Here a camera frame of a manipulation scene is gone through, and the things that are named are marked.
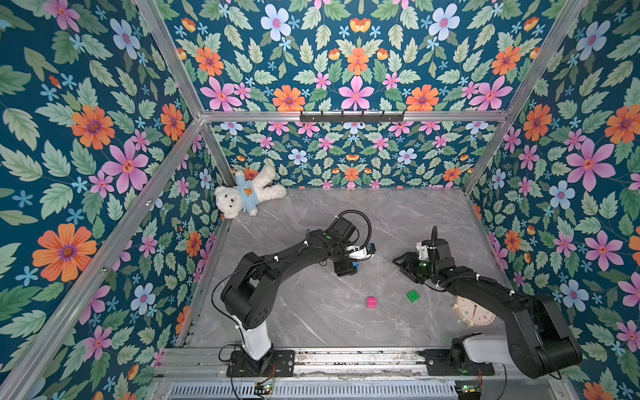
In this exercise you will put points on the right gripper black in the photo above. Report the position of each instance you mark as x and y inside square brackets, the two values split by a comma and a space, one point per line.
[407, 262]

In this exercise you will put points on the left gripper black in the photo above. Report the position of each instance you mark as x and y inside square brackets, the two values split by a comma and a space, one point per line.
[346, 269]

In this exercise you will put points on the green lego brick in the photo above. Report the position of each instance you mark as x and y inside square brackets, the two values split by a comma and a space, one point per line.
[413, 296]

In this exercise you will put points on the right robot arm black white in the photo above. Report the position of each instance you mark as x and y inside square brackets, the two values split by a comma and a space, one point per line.
[537, 340]

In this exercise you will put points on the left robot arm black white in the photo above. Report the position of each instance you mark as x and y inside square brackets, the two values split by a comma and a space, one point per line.
[249, 293]

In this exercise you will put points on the beige round clock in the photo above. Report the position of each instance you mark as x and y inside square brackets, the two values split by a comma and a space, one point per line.
[472, 314]

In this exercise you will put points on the white teddy bear blue shirt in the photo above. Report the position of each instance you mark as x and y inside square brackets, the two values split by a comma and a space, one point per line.
[247, 194]

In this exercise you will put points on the white ventilation grille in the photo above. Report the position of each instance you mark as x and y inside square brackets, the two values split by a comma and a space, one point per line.
[315, 390]

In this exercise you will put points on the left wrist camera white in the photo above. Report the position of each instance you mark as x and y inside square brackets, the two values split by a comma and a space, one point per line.
[360, 253]

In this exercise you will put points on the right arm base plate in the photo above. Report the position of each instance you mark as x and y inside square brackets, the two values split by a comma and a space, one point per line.
[440, 362]

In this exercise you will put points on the black hook rail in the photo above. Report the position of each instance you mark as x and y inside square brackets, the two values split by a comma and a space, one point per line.
[351, 117]

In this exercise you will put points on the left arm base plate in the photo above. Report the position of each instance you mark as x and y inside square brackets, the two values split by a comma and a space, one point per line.
[275, 364]

